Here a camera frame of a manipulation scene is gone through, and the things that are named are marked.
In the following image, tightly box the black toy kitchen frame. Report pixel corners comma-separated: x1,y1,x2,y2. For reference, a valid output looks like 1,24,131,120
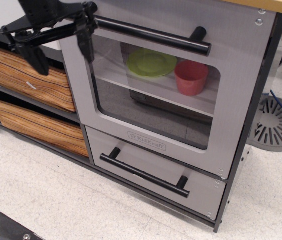
0,13,282,232

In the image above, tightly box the grey round slotted base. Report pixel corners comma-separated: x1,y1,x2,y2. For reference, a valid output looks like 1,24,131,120
247,95,282,152

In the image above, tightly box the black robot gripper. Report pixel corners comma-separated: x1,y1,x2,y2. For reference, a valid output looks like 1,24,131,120
0,0,98,76

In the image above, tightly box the wood-pattern storage bin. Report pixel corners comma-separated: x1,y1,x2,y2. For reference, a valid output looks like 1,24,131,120
0,48,76,113
0,92,88,157

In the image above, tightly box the white oven shelf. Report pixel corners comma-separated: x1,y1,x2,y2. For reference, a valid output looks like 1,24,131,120
93,43,220,117

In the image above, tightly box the grey lower drawer front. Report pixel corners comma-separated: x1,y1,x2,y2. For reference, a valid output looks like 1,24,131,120
86,127,225,220

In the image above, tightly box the black oven door handle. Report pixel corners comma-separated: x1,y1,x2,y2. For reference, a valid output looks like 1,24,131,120
96,16,212,57

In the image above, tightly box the lower wood-pattern storage bin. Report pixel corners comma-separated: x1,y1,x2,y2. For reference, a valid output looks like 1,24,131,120
0,92,88,157

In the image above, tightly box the red plastic cup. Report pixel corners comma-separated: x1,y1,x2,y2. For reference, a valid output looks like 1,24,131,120
174,60,209,97

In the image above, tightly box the black metal plate with screw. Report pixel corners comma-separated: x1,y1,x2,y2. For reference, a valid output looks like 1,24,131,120
0,212,42,240

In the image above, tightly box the grey toy oven door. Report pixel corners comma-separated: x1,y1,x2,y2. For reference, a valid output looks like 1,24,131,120
60,0,276,179

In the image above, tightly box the upper wood-pattern storage bin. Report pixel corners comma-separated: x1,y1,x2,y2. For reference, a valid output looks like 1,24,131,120
0,48,76,113

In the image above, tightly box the black drawer handle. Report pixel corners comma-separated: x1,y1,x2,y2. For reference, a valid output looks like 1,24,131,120
100,147,190,198

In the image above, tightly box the wooden countertop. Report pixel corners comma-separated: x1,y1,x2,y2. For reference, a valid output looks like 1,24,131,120
225,0,282,13

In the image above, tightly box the white sink panel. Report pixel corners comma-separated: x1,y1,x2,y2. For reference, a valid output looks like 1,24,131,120
0,0,61,52

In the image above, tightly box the green plastic plate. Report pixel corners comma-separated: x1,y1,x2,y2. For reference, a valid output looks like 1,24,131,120
126,48,177,78

